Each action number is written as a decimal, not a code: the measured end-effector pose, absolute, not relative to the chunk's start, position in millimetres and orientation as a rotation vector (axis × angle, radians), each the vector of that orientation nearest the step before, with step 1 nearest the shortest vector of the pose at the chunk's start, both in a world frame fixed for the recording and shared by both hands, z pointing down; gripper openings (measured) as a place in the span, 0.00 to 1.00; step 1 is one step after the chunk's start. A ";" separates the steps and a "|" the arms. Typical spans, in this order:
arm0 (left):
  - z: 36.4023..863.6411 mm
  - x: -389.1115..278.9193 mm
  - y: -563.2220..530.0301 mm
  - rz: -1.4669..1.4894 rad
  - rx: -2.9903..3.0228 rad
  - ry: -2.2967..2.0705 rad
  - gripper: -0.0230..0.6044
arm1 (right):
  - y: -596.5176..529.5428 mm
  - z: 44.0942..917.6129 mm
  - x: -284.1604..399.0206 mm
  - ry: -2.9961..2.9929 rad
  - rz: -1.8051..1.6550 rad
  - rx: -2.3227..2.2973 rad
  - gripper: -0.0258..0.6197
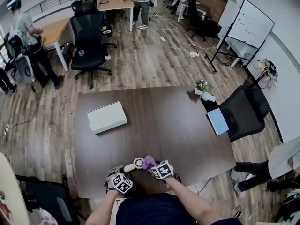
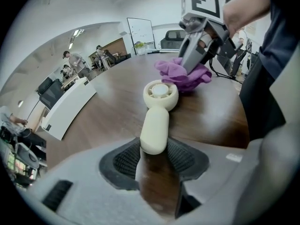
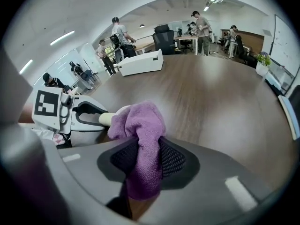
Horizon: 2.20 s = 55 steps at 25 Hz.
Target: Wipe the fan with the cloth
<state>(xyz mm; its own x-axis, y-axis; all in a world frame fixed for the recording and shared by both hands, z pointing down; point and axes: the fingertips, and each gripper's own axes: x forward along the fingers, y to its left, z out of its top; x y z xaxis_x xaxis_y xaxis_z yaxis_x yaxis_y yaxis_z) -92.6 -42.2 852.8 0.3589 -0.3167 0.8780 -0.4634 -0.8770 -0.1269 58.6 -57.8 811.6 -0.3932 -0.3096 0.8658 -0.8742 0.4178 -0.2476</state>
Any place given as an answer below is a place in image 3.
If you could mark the black mesh office chair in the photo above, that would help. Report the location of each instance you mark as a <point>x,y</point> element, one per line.
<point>164,40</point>
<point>295,95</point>
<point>242,50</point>

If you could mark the whiteboard on black stand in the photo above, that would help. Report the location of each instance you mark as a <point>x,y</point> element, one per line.
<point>286,48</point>

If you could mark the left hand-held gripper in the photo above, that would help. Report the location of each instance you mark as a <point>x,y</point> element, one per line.
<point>45,109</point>

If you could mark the light blue notebook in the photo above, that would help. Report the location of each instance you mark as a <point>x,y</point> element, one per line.
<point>290,118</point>

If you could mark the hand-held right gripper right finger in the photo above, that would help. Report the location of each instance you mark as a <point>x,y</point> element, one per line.
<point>211,172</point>

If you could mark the purple cleaning cloth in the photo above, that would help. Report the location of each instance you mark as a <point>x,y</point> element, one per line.
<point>145,130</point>

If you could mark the grey oval hard-shell case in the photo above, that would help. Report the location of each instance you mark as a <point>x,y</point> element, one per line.
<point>119,55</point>

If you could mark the pink checkered cloth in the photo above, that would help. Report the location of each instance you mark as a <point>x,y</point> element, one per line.
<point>58,139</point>

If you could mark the purple flowers in white pot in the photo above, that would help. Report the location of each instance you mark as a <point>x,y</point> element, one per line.
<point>262,64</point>

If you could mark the ceiling strip light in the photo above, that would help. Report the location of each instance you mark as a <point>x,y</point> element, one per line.
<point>25,66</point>
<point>62,38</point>

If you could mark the wooden desk with white legs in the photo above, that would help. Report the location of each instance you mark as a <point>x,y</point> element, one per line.
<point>145,46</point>
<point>186,38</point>

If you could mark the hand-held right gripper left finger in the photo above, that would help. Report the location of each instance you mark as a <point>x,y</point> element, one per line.
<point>93,163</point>

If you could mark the flat white box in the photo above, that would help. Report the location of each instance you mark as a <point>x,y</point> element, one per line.
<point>140,63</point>

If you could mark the white crumpled wrapper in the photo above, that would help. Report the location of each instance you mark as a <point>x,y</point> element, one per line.
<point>273,82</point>

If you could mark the black backpack rig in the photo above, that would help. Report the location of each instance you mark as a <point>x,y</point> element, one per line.
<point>115,40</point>

